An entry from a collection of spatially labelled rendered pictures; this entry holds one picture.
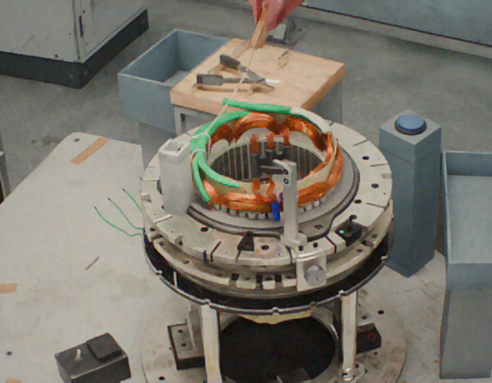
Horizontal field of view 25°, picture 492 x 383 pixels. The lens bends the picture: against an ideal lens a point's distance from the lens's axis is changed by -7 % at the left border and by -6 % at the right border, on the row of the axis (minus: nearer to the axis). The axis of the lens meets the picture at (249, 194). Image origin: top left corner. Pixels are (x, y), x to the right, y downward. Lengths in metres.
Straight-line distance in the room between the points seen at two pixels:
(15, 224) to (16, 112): 1.90
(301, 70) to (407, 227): 0.29
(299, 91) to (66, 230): 0.49
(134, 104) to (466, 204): 0.57
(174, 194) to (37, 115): 2.44
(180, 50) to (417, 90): 1.97
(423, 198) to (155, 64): 0.49
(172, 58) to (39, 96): 2.05
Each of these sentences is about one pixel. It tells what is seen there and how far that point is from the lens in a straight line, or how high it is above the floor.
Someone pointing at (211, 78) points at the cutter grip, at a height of 1.09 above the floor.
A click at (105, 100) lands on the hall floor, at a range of 3.82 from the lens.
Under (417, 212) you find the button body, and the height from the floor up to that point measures 0.90.
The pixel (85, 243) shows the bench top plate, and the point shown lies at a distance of 1.90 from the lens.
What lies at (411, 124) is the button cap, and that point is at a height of 1.04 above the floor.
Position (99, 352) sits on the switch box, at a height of 0.84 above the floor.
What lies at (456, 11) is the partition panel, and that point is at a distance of 3.81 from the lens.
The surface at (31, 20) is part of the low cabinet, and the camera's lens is 3.89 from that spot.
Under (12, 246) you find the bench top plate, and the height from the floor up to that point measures 0.78.
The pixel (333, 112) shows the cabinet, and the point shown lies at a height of 0.99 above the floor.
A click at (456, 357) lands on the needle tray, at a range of 1.59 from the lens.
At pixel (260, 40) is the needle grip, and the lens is 1.34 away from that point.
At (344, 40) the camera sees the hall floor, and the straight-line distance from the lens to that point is 4.10.
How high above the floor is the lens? 1.93
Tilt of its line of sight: 36 degrees down
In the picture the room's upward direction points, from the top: 3 degrees counter-clockwise
